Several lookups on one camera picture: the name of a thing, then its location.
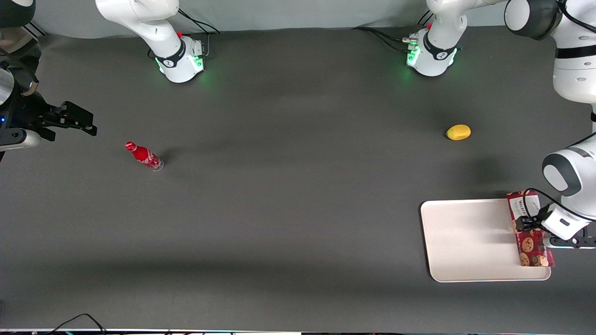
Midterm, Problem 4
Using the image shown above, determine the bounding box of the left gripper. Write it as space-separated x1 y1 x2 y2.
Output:
515 204 589 241

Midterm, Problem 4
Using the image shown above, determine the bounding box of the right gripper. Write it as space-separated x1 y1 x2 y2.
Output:
0 91 98 141

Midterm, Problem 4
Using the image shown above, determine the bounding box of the red cookie box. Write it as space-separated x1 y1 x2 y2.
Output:
507 191 555 268

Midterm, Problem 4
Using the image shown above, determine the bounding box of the white plastic tray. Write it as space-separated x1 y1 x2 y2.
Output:
420 198 552 283

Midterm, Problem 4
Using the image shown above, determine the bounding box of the red cola bottle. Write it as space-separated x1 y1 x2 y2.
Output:
125 141 164 172

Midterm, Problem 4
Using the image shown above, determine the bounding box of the yellow lemon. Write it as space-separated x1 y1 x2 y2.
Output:
446 124 472 141

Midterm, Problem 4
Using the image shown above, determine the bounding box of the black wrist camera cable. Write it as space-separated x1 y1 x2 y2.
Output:
523 188 596 222

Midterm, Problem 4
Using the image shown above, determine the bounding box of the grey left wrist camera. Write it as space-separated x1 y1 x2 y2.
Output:
542 236 596 250

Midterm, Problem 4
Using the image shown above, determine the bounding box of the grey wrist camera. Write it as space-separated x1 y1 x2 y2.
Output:
542 236 596 250
0 129 41 151

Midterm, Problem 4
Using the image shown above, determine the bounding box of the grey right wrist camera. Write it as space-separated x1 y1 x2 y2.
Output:
0 129 41 151

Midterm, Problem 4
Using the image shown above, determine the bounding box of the black arm base cable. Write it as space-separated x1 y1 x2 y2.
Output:
148 8 220 60
352 12 436 54

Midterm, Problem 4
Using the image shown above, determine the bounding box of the thin black cable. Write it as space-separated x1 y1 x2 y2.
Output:
46 313 108 335

